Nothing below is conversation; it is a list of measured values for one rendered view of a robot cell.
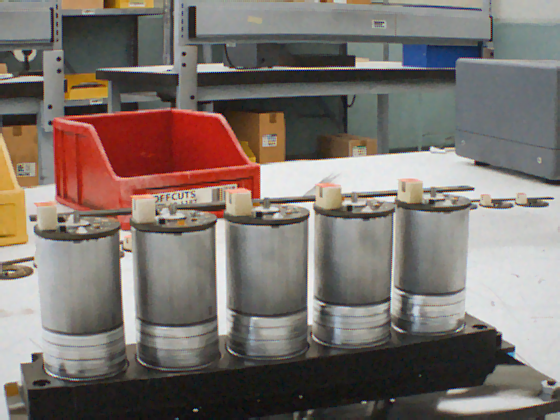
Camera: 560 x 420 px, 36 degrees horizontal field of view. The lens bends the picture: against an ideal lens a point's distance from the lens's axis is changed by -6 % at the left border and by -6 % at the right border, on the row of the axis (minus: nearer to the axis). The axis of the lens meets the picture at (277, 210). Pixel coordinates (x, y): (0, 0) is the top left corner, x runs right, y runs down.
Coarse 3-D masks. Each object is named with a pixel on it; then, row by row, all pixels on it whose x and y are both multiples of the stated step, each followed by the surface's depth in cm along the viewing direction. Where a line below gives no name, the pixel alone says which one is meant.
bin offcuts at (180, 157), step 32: (64, 128) 59; (96, 128) 63; (128, 128) 65; (160, 128) 66; (192, 128) 64; (224, 128) 61; (64, 160) 60; (96, 160) 56; (128, 160) 65; (160, 160) 67; (192, 160) 65; (224, 160) 61; (64, 192) 61; (96, 192) 56; (128, 192) 53; (160, 192) 54; (192, 192) 55; (224, 192) 57; (256, 192) 58; (128, 224) 53
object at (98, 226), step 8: (64, 216) 25; (56, 224) 24; (64, 224) 24; (96, 224) 24; (104, 224) 25; (112, 224) 25; (40, 232) 24; (48, 232) 24; (56, 232) 24; (64, 232) 24; (72, 232) 24; (88, 232) 24; (96, 232) 24; (104, 232) 24; (112, 232) 24
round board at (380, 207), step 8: (360, 200) 28; (368, 200) 28; (376, 200) 28; (320, 208) 27; (344, 208) 27; (352, 208) 27; (360, 208) 27; (376, 208) 27; (384, 208) 27; (392, 208) 27; (344, 216) 26; (352, 216) 26; (360, 216) 26; (368, 216) 26
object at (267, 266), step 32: (256, 224) 25; (288, 224) 26; (256, 256) 26; (288, 256) 26; (256, 288) 26; (288, 288) 26; (256, 320) 26; (288, 320) 26; (256, 352) 26; (288, 352) 26
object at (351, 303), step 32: (320, 224) 27; (352, 224) 26; (384, 224) 27; (320, 256) 27; (352, 256) 27; (384, 256) 27; (320, 288) 27; (352, 288) 27; (384, 288) 27; (320, 320) 28; (352, 320) 27; (384, 320) 27
